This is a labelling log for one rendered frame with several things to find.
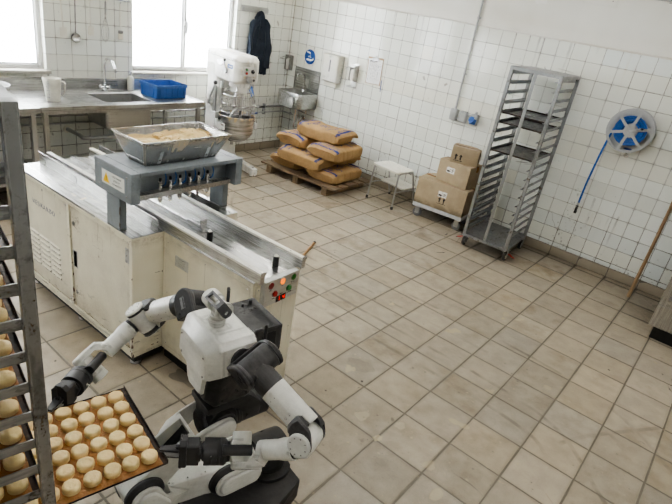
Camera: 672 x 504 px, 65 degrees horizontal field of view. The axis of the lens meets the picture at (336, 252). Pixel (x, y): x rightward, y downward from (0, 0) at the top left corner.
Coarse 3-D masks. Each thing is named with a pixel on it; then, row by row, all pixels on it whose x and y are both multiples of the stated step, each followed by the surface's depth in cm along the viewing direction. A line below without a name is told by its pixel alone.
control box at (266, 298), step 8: (288, 272) 261; (296, 272) 265; (272, 280) 251; (280, 280) 256; (288, 280) 262; (296, 280) 267; (264, 288) 249; (272, 288) 253; (280, 288) 259; (264, 296) 251; (272, 296) 256; (280, 296) 261; (264, 304) 253
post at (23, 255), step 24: (0, 120) 96; (24, 168) 101; (24, 192) 103; (24, 216) 105; (24, 240) 107; (24, 264) 109; (24, 288) 111; (24, 312) 113; (24, 336) 117; (48, 432) 130; (48, 456) 133; (48, 480) 136
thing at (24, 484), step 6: (24, 480) 142; (6, 486) 139; (12, 486) 139; (18, 486) 140; (24, 486) 140; (30, 486) 142; (0, 492) 137; (6, 492) 140; (12, 492) 139; (18, 492) 139; (24, 492) 141; (0, 498) 137; (6, 498) 138; (12, 498) 138
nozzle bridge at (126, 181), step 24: (96, 168) 270; (120, 168) 257; (144, 168) 263; (168, 168) 269; (192, 168) 279; (216, 168) 304; (240, 168) 307; (120, 192) 262; (144, 192) 270; (168, 192) 277; (216, 192) 322; (120, 216) 268
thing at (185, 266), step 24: (168, 240) 280; (216, 240) 280; (240, 240) 285; (168, 264) 286; (192, 264) 272; (216, 264) 260; (264, 264) 265; (288, 264) 269; (168, 288) 292; (192, 288) 277; (216, 288) 264; (240, 288) 252; (288, 312) 279; (168, 336) 304; (288, 336) 288
